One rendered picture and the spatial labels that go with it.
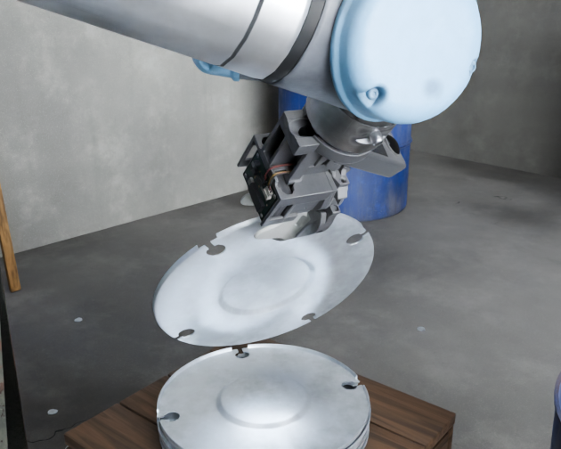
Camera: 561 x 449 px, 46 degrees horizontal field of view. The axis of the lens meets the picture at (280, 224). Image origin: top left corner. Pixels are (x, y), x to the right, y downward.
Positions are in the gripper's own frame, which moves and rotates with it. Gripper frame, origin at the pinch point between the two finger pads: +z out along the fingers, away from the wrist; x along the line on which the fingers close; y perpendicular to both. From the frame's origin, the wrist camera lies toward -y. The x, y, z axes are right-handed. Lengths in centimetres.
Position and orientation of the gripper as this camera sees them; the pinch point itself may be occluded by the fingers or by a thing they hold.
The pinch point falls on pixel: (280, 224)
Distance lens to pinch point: 74.8
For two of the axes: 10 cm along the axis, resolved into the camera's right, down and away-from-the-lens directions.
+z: -3.6, 4.6, 8.1
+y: -8.6, 1.6, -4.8
